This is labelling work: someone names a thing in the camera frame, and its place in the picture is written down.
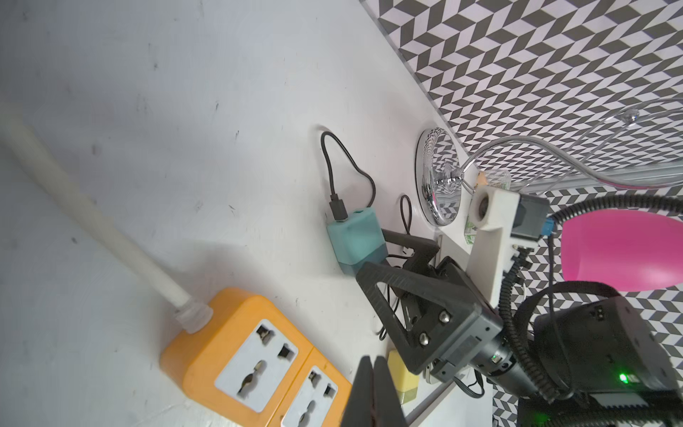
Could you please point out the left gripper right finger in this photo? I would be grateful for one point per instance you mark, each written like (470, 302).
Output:
(387, 410)

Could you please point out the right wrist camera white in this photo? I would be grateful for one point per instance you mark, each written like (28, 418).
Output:
(505, 222)

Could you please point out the orange power strip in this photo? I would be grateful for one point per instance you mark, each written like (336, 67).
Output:
(251, 365)

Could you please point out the pink wine glass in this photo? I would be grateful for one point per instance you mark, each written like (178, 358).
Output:
(632, 251)

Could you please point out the yellow charger adapter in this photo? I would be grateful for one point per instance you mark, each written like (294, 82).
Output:
(405, 383)

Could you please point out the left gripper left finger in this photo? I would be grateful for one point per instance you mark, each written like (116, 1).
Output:
(359, 411)

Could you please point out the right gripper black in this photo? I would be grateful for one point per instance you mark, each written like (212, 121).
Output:
(439, 322)

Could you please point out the teal charger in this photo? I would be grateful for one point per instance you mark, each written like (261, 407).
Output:
(358, 240)

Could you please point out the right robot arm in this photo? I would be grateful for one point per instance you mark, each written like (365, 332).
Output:
(591, 365)

